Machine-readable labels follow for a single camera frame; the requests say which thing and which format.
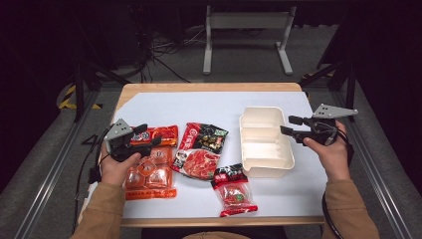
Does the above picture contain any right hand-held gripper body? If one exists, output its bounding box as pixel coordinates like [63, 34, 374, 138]
[294, 103, 359, 147]

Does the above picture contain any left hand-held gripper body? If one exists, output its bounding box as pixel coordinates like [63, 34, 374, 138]
[104, 118, 153, 163]

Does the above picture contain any white divided plastic container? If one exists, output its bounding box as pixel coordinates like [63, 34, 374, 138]
[238, 106, 296, 179]

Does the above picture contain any large orange food packet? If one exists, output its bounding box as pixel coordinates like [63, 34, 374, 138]
[123, 124, 179, 201]

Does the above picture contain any red and black food packet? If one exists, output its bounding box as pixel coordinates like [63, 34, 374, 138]
[170, 121, 230, 181]

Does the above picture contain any person's right hand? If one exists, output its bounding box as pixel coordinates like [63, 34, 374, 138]
[302, 120, 352, 183]

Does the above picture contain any person's left hand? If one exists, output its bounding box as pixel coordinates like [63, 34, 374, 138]
[99, 142, 142, 187]

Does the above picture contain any black tripod stand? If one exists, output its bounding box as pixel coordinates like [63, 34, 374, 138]
[70, 59, 131, 122]
[299, 59, 358, 122]

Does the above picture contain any white paper sheet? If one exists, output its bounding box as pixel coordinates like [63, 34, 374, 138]
[113, 91, 328, 220]

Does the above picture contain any yellow black striped tape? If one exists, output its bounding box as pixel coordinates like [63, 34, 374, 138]
[57, 84, 103, 111]

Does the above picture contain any small red food packet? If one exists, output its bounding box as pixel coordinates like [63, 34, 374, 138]
[210, 162, 259, 218]

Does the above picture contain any person's lap tan clothing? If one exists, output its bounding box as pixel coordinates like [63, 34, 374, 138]
[183, 231, 252, 239]

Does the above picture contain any left hand-held gripper black cable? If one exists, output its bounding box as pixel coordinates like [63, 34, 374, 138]
[71, 127, 115, 234]

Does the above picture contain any hand-held gripper black cable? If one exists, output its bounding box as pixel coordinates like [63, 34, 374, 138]
[320, 127, 355, 239]
[71, 127, 115, 234]

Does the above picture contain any bundle of black floor cables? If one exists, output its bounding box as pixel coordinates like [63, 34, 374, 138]
[131, 25, 207, 85]

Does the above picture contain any aluminium rail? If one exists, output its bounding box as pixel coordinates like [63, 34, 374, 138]
[13, 89, 102, 239]
[330, 89, 415, 239]

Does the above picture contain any right hand-held gripper black cable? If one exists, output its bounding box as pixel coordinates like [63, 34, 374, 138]
[320, 127, 355, 239]

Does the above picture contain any white metal stand frame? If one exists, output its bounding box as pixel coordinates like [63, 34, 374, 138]
[202, 4, 298, 77]

